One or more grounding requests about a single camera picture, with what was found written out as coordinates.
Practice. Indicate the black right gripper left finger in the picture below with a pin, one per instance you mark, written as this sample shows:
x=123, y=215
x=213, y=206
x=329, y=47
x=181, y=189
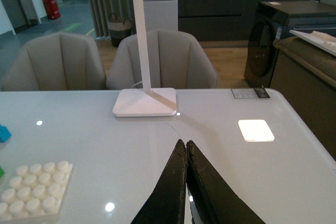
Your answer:
x=166, y=204

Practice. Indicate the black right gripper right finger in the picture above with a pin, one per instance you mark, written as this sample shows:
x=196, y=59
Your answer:
x=214, y=199

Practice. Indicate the green two-stud block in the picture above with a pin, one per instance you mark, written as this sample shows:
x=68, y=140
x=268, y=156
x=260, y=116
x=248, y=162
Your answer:
x=2, y=172

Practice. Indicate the blue three-stud block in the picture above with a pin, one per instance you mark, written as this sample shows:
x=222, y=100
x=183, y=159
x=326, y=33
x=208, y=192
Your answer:
x=4, y=134

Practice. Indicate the white desk lamp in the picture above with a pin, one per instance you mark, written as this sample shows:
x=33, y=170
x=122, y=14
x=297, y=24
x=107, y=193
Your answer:
x=146, y=101

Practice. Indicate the table label sticker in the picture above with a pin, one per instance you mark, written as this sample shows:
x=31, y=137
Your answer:
x=250, y=93

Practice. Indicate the beige chair right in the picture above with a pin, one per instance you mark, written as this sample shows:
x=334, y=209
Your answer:
x=176, y=60

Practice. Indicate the beige chair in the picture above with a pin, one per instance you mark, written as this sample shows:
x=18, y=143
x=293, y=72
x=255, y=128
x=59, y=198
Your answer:
x=56, y=62
x=176, y=60

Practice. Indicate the olive sofa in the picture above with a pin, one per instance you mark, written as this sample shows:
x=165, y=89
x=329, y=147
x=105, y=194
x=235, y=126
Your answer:
x=305, y=76

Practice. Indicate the beige chair left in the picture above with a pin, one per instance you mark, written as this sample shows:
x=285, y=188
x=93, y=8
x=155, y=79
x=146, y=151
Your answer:
x=56, y=62

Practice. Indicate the woven laundry basket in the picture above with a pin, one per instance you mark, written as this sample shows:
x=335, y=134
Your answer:
x=119, y=28

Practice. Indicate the black washing machine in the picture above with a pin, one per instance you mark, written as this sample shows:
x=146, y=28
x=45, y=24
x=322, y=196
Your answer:
x=275, y=20

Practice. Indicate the white studded board on sofa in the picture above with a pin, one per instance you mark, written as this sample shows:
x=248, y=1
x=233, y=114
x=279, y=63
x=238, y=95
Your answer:
x=321, y=40

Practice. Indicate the white drawer cabinet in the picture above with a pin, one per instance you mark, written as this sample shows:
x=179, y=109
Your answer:
x=161, y=14

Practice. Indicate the red bin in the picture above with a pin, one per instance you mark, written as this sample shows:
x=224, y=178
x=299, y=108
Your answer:
x=51, y=9

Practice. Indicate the white studded base plate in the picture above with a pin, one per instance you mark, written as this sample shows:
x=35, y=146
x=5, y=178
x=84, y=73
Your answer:
x=35, y=191

